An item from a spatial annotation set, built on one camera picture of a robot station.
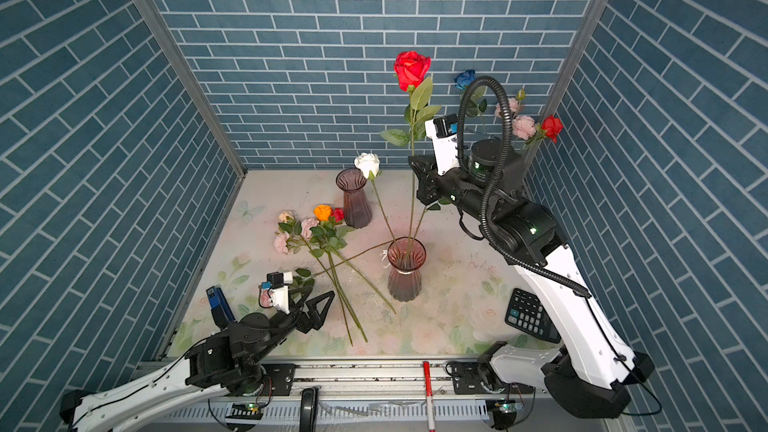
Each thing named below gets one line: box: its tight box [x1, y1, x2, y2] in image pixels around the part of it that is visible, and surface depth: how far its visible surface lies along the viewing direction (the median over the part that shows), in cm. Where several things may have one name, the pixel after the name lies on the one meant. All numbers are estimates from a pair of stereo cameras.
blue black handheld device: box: [206, 284, 236, 329], surface depth 86 cm
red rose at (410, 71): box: [380, 51, 441, 244], surface depth 47 cm
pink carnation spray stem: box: [494, 88, 536, 144], surface depth 92 cm
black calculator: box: [505, 288, 561, 344], surface depth 84 cm
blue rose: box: [454, 69, 487, 133], surface depth 91 cm
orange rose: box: [314, 204, 369, 343], surface depth 104 cm
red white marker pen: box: [423, 361, 435, 432], surface depth 73 cm
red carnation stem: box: [330, 208, 397, 314], surface depth 104 cm
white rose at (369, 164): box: [354, 152, 396, 242], surface depth 66 cm
